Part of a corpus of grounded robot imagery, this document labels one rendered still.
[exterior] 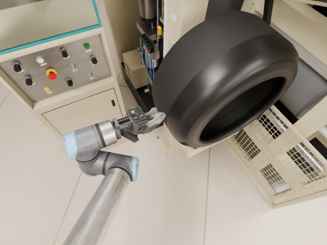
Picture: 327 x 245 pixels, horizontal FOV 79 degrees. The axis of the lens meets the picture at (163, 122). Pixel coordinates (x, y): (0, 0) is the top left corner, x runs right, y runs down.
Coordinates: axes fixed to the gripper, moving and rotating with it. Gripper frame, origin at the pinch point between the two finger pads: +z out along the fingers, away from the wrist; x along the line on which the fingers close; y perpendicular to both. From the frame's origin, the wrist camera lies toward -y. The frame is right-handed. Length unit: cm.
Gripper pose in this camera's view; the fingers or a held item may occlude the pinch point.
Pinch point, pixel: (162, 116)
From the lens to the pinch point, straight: 80.8
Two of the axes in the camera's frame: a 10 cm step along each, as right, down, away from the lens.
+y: 1.2, -5.4, -8.3
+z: 8.8, -3.3, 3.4
